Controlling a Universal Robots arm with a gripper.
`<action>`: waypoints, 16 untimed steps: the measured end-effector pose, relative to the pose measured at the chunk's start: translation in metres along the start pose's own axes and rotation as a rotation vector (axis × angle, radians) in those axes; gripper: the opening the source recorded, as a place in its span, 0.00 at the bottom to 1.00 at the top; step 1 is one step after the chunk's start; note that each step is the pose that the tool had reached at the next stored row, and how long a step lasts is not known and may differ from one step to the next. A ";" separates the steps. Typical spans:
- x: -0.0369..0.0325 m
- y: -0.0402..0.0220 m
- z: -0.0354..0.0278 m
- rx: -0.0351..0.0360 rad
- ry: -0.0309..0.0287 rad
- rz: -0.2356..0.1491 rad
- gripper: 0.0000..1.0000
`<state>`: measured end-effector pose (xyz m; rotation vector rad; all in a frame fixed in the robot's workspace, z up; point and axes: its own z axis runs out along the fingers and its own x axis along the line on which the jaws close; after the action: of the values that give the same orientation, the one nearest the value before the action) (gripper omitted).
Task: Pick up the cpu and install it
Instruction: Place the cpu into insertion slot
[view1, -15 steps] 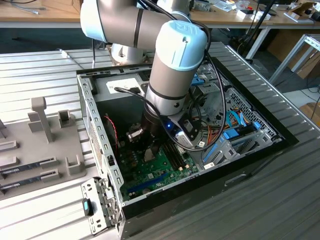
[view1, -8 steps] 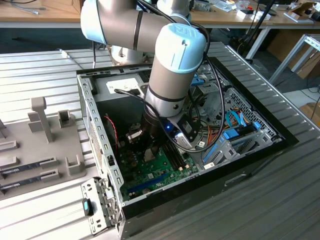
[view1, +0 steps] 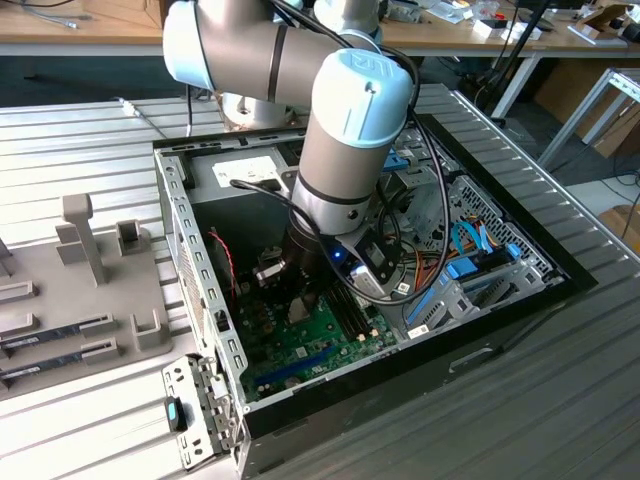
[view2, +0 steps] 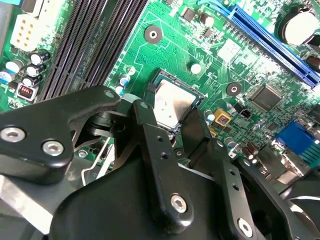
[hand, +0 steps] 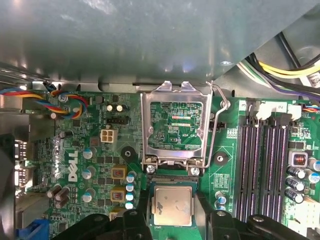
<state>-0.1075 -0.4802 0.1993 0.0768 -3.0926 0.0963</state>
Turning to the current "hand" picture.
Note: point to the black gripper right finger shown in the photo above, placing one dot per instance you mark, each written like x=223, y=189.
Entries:
x=222, y=225

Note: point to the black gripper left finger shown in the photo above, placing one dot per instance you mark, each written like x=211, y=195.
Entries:
x=132, y=225

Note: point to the silver CPU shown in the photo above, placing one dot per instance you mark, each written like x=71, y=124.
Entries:
x=173, y=207

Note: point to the CPU socket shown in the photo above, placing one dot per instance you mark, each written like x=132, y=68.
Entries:
x=172, y=178

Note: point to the black RAM slot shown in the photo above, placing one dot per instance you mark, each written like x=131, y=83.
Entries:
x=268, y=175
x=243, y=175
x=254, y=175
x=281, y=175

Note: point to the white four-pin socket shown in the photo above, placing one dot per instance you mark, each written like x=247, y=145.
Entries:
x=108, y=136

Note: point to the blue VGA port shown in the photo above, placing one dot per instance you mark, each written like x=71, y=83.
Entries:
x=35, y=230

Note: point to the metal socket cover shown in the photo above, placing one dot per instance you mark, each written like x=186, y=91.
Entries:
x=145, y=120

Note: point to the green motherboard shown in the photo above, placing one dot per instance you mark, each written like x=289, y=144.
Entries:
x=132, y=112

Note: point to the multicoloured main power bundle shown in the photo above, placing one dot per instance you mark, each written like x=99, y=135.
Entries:
x=252, y=73

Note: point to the grey power supply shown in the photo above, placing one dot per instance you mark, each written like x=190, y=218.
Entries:
x=125, y=37

